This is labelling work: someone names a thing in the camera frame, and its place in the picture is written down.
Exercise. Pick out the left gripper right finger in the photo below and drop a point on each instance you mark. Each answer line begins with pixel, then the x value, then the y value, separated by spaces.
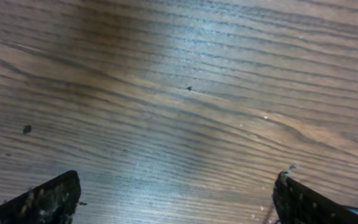
pixel 295 203

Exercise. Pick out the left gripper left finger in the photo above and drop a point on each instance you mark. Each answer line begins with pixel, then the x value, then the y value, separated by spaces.
pixel 53 202

